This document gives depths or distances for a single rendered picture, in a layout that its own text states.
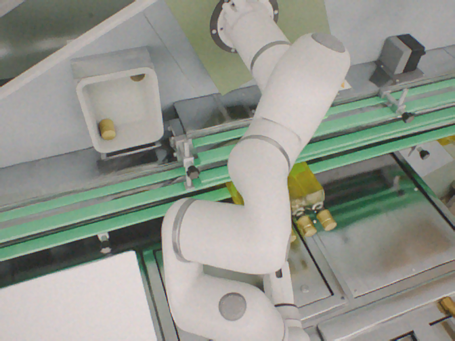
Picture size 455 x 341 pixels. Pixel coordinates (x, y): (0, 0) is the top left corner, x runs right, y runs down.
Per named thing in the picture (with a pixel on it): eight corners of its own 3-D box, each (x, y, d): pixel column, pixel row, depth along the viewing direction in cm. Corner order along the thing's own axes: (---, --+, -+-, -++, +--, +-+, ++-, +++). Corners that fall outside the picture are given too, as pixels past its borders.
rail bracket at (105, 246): (95, 222, 112) (103, 262, 104) (89, 208, 107) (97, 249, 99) (109, 218, 113) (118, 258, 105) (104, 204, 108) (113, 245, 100)
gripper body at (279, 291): (294, 323, 90) (285, 277, 98) (302, 306, 83) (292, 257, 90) (262, 325, 90) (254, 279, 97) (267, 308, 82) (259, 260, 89)
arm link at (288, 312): (296, 331, 89) (293, 319, 91) (303, 316, 82) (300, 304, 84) (263, 334, 89) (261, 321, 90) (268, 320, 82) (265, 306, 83)
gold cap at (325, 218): (315, 218, 105) (323, 232, 102) (317, 211, 102) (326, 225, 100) (327, 214, 106) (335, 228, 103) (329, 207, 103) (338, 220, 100)
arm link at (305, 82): (223, 165, 59) (260, 75, 48) (274, 95, 76) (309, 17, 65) (279, 195, 58) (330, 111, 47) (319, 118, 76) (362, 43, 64)
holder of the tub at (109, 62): (96, 145, 108) (101, 165, 104) (70, 58, 87) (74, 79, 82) (158, 130, 112) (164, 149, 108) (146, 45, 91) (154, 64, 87)
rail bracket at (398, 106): (374, 95, 114) (401, 125, 106) (382, 73, 109) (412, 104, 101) (385, 92, 115) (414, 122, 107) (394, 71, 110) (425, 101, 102)
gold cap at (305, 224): (294, 220, 101) (302, 234, 99) (307, 213, 101) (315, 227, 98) (298, 225, 104) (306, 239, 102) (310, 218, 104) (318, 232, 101)
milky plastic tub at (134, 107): (91, 132, 104) (97, 155, 99) (68, 59, 87) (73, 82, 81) (156, 118, 108) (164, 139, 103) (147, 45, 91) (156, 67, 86)
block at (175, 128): (168, 145, 109) (175, 164, 105) (165, 120, 102) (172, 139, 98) (181, 142, 110) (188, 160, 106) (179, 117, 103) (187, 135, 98)
